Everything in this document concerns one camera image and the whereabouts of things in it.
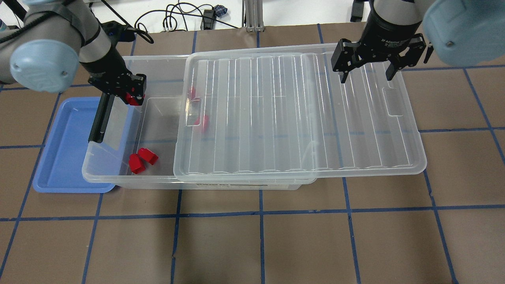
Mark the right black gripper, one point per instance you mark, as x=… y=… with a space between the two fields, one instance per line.
x=388 y=31

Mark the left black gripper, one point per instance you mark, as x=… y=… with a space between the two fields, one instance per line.
x=105 y=63

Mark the clear plastic box lid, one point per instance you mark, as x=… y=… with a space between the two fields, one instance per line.
x=283 y=111

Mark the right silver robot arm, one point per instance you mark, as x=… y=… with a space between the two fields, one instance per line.
x=461 y=32

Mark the clear plastic storage box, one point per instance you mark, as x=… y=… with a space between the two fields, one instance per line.
x=158 y=125

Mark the red block pair upper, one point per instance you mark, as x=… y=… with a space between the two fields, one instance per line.
x=137 y=161

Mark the blue plastic tray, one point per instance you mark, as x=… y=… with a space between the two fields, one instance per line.
x=72 y=164

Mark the black box latch handle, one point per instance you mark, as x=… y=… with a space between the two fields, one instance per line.
x=100 y=122

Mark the aluminium frame post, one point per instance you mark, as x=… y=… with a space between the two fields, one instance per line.
x=253 y=16

